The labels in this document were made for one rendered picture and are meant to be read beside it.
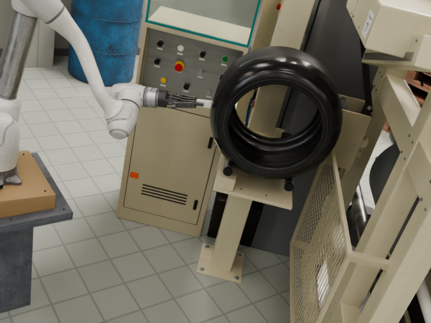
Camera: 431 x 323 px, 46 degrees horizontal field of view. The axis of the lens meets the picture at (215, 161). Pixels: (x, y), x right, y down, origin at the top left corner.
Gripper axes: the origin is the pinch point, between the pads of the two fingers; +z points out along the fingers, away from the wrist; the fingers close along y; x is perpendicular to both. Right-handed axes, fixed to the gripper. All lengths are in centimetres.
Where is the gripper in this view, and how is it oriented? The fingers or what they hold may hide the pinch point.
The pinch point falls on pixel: (204, 103)
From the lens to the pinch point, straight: 223.1
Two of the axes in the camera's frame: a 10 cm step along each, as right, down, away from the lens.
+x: -0.7, 8.6, 5.0
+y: 1.2, -4.9, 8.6
